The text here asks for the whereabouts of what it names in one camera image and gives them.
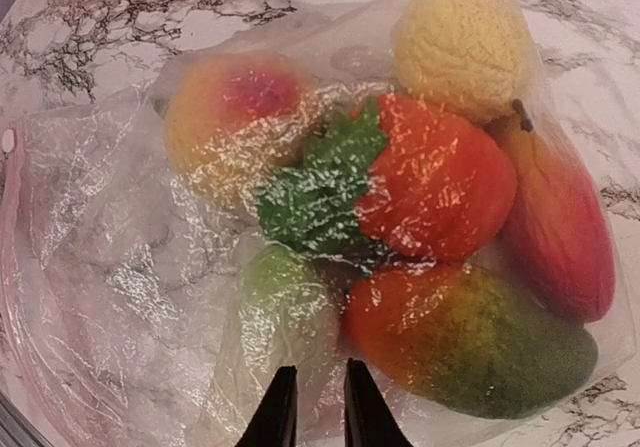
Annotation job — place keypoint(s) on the yellow fake lemon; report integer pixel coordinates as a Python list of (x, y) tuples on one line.
[(472, 56)]

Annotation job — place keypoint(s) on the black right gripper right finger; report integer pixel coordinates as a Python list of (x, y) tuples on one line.
[(368, 420)]

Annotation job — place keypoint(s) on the clear zip top bag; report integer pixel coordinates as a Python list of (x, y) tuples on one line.
[(116, 276)]

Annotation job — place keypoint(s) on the peach coloured fake fruit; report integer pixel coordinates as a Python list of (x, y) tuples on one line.
[(236, 116)]

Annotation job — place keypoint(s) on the orange fake fruit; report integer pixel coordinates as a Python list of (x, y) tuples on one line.
[(440, 188)]

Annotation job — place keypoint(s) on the white fake cabbage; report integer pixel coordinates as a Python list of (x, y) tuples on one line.
[(282, 313)]

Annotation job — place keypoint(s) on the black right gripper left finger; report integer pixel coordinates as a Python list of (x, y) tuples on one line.
[(274, 423)]

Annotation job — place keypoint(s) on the green red fake mango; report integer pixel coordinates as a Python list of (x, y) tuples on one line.
[(461, 336)]

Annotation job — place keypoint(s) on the orange red fake mango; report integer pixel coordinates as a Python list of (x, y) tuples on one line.
[(556, 231)]

